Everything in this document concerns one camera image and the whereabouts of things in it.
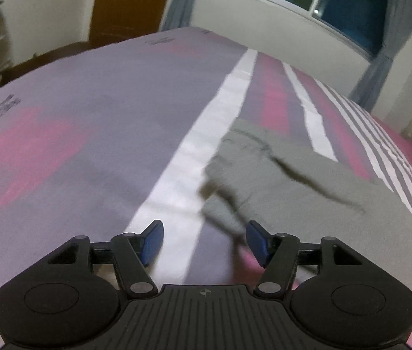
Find grey curtain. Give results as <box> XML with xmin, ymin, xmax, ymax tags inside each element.
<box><xmin>348</xmin><ymin>0</ymin><xmax>412</xmax><ymax>117</ymax></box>
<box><xmin>160</xmin><ymin>0</ymin><xmax>204</xmax><ymax>33</ymax></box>

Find grey pants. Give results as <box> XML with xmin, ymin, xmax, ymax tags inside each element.
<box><xmin>200</xmin><ymin>120</ymin><xmax>412</xmax><ymax>307</ymax></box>

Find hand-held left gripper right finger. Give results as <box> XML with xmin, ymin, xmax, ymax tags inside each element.
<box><xmin>246</xmin><ymin>220</ymin><xmax>366</xmax><ymax>298</ymax></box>

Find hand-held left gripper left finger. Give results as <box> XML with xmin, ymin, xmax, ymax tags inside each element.
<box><xmin>47</xmin><ymin>220</ymin><xmax>165</xmax><ymax>298</ymax></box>

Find striped purple pink bed sheet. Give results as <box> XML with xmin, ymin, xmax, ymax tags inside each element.
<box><xmin>0</xmin><ymin>25</ymin><xmax>412</xmax><ymax>350</ymax></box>

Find brown wooden door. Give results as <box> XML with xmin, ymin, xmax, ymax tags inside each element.
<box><xmin>89</xmin><ymin>0</ymin><xmax>180</xmax><ymax>48</ymax></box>

